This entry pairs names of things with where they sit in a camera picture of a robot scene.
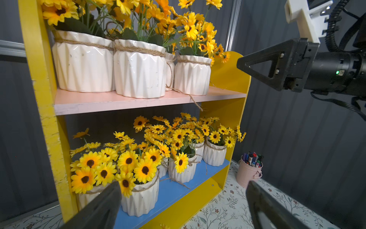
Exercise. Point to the pink bucket with pens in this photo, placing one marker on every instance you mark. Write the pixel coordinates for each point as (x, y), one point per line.
(250, 169)

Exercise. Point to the shelf sunflower pot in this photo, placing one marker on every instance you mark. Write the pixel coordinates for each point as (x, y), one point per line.
(138, 173)
(93, 168)
(198, 148)
(197, 50)
(163, 169)
(82, 50)
(140, 47)
(218, 139)
(176, 142)

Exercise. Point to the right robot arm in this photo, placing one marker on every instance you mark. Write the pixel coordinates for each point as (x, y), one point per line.
(354, 41)

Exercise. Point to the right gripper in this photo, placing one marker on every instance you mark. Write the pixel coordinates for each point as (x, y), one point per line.
(322, 72)

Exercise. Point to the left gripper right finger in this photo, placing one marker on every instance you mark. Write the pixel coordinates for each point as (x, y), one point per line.
(267, 213)

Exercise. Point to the yellow wooden shelf unit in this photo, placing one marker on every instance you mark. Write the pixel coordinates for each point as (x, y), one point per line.
(176, 204)

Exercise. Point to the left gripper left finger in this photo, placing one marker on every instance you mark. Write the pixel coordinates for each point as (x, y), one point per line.
(100, 213)

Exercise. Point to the floral patterned table mat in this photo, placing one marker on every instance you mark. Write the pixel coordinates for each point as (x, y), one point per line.
(228, 210)

